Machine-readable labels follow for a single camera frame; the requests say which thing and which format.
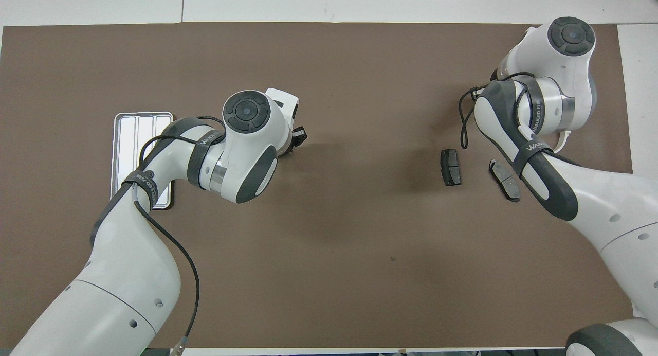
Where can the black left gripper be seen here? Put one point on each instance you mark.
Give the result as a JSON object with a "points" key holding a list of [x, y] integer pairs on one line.
{"points": [[289, 147]]}

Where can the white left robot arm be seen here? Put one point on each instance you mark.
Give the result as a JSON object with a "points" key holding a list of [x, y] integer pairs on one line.
{"points": [[128, 294]]}

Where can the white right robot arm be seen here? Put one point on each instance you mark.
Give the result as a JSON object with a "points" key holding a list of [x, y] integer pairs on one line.
{"points": [[617, 201]]}

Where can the silver metal tray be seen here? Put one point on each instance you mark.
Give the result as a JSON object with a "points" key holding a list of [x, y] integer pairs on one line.
{"points": [[128, 135]]}

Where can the brown table mat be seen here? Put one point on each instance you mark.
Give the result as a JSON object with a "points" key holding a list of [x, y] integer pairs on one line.
{"points": [[360, 88]]}

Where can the short dark brake pad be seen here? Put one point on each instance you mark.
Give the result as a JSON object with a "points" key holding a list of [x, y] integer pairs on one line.
{"points": [[451, 168]]}

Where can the long dark brake pad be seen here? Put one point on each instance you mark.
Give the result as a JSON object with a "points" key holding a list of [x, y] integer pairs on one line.
{"points": [[505, 181]]}

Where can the white semicircular bracket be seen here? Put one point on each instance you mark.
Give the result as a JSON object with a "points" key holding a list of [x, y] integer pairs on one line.
{"points": [[565, 139]]}

